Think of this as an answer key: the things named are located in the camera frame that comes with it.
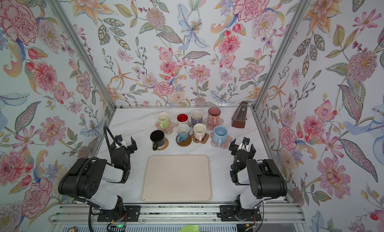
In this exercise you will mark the red-brown wooden metronome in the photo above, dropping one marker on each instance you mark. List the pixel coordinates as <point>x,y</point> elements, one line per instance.
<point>239,117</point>

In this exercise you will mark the pink flower coaster front right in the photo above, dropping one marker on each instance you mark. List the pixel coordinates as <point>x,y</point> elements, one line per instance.
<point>224,145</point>

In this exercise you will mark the round rattan woven coaster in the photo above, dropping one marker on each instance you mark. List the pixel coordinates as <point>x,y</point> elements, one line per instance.
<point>163,147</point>

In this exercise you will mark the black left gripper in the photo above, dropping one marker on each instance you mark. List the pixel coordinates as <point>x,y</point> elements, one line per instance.
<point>132,148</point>

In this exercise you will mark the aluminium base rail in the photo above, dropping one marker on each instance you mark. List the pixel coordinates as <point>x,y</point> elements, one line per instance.
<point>211,213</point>

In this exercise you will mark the white mug purple handle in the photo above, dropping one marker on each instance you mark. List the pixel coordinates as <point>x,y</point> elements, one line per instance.
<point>196,117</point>

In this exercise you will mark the beige serving tray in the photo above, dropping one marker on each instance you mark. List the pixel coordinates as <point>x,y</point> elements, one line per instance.
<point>177,179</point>

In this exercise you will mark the pink mug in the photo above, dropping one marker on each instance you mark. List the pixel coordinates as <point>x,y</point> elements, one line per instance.
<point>214,113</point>

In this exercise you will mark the red inside white mug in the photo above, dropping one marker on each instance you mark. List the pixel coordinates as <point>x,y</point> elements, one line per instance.
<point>183,118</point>

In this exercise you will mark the pink flower coaster back right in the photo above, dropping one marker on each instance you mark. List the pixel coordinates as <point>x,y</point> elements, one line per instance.
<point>210,124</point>

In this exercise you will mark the light blue mug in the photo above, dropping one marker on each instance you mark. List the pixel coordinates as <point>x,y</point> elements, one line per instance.
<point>220,135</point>

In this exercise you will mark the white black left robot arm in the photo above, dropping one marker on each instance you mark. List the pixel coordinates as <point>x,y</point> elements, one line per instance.
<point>83,183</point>

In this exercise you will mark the white mug green outside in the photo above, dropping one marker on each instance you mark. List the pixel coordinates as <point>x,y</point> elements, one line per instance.
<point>164,120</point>

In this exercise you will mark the black mug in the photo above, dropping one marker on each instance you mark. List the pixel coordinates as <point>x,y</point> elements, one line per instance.
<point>158,139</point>

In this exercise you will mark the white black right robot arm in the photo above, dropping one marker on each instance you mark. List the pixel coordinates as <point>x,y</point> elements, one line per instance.
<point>262,181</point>

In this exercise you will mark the round brown wooden coaster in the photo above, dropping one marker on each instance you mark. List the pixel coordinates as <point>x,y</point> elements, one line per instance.
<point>185,143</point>

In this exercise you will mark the green object below rail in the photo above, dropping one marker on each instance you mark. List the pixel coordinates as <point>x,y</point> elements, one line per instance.
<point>190,228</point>

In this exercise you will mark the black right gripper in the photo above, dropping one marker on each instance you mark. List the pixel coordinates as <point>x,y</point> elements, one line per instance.
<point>235,148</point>

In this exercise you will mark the cream white mug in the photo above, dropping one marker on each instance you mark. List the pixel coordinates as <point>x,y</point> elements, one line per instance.
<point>199,131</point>

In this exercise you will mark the cork paw print coaster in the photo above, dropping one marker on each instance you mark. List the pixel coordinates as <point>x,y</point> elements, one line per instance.
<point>205,139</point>

